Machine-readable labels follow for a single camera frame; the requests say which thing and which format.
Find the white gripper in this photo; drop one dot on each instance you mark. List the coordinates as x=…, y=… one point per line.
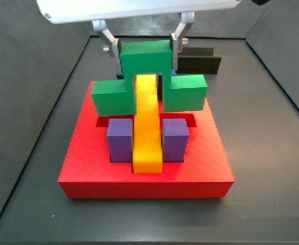
x=69, y=11

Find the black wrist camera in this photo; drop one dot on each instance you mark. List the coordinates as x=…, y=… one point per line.
x=260, y=2

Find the yellow long bar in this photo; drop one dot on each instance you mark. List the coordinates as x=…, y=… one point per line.
x=147, y=149

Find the right purple block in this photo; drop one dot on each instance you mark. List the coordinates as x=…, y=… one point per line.
x=175, y=140

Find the red base board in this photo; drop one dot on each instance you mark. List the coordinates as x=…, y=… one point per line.
x=89, y=176

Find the purple block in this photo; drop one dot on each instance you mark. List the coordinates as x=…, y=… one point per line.
x=175, y=140
x=120, y=140

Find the black fixture bracket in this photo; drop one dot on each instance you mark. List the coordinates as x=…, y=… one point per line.
x=196, y=60

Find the green bridge-shaped block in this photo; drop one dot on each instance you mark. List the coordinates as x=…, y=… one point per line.
x=148, y=58

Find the left purple block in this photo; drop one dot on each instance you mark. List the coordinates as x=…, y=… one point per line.
x=120, y=140

